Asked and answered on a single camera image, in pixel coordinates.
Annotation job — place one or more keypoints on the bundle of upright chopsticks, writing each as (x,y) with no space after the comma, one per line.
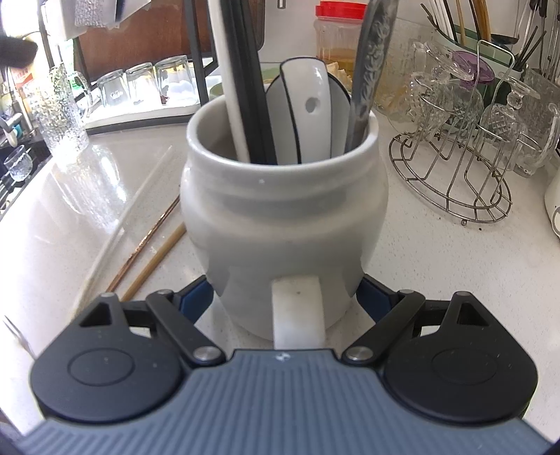
(481,17)

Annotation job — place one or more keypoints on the printed clear drinking glass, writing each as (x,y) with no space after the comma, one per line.
(113,89)

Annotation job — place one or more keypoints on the silver embossed spoon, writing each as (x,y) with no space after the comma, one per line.
(372,52)

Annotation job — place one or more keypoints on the rose gold spoon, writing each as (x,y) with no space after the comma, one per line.
(144,243)

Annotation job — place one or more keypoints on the silver fork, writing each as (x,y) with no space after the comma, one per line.
(26,348)

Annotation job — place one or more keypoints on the set of hanging kitchen utensils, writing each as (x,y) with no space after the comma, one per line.
(542,13)

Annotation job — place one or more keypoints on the cut glass goblet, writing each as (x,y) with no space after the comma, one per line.
(450,109)
(505,127)

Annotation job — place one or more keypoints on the metal grater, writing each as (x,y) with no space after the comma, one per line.
(94,12)

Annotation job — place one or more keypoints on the textured glass mug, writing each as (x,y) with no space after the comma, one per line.
(61,122)

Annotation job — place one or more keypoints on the black metal rack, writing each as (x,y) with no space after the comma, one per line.
(199,65)

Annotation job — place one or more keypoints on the brown wooden cutting board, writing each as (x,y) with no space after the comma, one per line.
(144,39)

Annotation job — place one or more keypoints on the white cutting board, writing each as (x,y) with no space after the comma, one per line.
(68,24)

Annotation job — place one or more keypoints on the clear glass cup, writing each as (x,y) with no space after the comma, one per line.
(422,74)

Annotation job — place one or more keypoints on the small textured glass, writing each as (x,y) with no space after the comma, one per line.
(18,164)

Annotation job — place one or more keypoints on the pile of dried tofu sticks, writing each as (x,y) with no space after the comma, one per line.
(339,72)

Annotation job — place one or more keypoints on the chrome sink faucet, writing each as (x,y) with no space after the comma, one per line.
(8,127)

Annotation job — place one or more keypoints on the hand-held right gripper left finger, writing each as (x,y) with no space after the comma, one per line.
(194,297)

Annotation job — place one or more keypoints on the white ceramic jar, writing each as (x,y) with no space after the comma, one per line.
(284,218)

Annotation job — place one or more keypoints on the red lid plastic jar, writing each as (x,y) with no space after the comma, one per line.
(337,43)

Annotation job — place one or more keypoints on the wooden chopstick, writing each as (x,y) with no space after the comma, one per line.
(153,262)

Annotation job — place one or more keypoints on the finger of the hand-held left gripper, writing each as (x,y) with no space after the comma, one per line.
(17,52)

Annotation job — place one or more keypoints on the purple plastic lid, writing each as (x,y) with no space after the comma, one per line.
(479,70)

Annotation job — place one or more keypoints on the tall clear glass pitcher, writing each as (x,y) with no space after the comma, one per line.
(393,87)

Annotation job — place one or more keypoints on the textured glass pitcher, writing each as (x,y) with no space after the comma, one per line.
(542,131)

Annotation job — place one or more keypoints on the white drying tray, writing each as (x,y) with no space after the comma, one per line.
(131,114)

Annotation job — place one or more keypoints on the black sink drain rack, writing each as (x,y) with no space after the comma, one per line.
(11,197)

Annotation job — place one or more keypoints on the white kitchen appliance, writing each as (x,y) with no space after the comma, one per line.
(553,205)

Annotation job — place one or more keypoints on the orange label bottle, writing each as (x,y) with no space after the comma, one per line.
(22,81)

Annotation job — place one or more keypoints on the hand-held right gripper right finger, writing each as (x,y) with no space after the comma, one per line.
(374,295)

